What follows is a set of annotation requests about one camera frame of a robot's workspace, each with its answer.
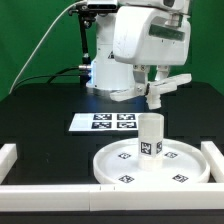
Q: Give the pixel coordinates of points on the white left fence wall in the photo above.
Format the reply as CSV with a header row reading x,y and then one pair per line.
x,y
8,156

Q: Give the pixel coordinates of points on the white marker sheet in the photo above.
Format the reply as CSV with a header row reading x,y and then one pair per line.
x,y
82,122

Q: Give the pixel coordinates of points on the white front fence wall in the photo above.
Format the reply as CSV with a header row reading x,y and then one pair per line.
x,y
22,198

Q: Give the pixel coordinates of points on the white right fence wall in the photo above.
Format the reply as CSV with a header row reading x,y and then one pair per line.
x,y
215,159

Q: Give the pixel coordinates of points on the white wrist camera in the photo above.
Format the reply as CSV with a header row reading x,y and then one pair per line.
x,y
174,4

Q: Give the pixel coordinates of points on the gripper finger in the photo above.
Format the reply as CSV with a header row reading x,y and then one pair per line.
x,y
140,73
162,72

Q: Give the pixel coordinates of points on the white round table top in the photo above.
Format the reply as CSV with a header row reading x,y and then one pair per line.
x,y
178,163

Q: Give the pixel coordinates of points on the black camera stand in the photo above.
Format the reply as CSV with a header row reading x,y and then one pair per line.
x,y
85,33

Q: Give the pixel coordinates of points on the white fence wall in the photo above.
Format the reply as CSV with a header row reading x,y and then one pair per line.
x,y
8,156
22,198
215,159

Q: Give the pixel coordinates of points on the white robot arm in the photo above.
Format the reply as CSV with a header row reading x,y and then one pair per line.
x,y
109,75

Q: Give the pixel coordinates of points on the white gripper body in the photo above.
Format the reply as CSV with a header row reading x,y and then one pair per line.
x,y
142,36

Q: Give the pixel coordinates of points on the white table base part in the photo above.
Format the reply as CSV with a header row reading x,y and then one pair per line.
x,y
152,90

